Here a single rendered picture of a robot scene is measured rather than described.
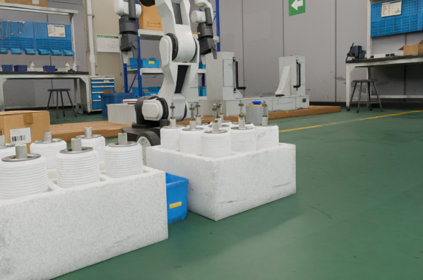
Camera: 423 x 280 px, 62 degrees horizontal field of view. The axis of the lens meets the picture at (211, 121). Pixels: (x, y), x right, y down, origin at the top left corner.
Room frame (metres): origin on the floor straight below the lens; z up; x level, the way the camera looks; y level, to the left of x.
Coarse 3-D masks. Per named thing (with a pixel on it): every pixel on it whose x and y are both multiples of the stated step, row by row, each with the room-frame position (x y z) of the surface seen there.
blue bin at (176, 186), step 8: (168, 176) 1.13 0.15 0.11; (176, 176) 1.09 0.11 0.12; (168, 184) 0.99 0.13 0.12; (176, 184) 1.01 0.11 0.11; (184, 184) 1.03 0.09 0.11; (168, 192) 1.00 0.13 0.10; (176, 192) 1.02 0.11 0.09; (184, 192) 1.04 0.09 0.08; (168, 200) 1.00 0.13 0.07; (176, 200) 1.02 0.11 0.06; (184, 200) 1.04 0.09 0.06; (168, 208) 1.00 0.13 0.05; (176, 208) 1.02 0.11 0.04; (184, 208) 1.04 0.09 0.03; (168, 216) 1.00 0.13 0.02; (176, 216) 1.02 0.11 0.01; (184, 216) 1.04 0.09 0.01
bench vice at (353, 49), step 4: (352, 44) 5.21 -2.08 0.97; (352, 48) 5.34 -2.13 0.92; (356, 48) 5.29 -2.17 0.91; (360, 48) 5.35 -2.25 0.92; (352, 52) 5.34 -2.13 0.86; (356, 52) 5.29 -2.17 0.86; (360, 52) 5.36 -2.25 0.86; (364, 52) 5.43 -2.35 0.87; (348, 56) 5.30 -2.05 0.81; (352, 56) 5.28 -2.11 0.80; (356, 56) 5.30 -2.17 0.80; (360, 56) 5.36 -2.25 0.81; (364, 56) 5.42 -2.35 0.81
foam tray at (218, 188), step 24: (288, 144) 1.26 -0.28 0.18; (168, 168) 1.19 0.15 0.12; (192, 168) 1.09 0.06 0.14; (216, 168) 1.01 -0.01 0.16; (240, 168) 1.08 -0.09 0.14; (264, 168) 1.15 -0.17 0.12; (288, 168) 1.23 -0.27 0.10; (192, 192) 1.09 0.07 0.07; (216, 192) 1.01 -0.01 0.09; (240, 192) 1.08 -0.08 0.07; (264, 192) 1.15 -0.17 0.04; (288, 192) 1.23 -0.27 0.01; (216, 216) 1.01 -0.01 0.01
